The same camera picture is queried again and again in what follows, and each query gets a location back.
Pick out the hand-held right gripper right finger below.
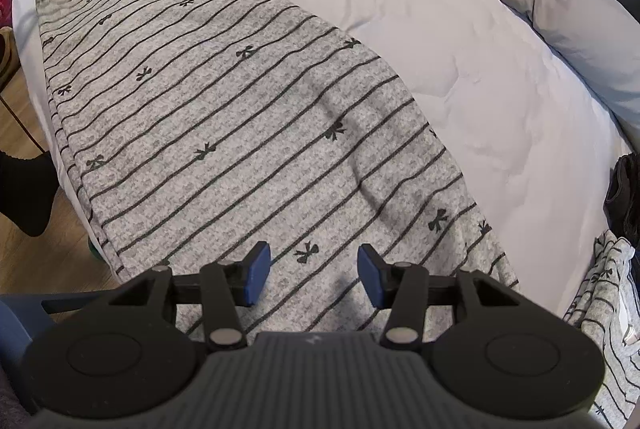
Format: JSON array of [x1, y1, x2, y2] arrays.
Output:
[[356, 243, 523, 350]]

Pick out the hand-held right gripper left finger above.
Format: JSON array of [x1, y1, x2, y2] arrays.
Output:
[[107, 241, 272, 352]]

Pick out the grey striped pants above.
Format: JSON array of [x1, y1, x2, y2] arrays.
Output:
[[35, 0, 521, 345]]

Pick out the tan slipper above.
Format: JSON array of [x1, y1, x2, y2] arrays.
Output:
[[0, 29, 22, 86]]

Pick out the person's black-socked foot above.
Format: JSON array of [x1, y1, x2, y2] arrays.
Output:
[[0, 149, 58, 238]]

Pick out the grey striped folded top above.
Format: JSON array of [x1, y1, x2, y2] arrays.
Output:
[[562, 229, 640, 429]]

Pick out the dark folded cloth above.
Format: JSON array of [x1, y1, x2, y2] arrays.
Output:
[[602, 154, 640, 250]]

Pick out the bed with pale grey sheet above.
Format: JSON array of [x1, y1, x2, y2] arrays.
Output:
[[12, 0, 640, 310]]

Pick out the grey pillow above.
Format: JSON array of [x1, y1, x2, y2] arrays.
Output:
[[482, 0, 640, 134]]

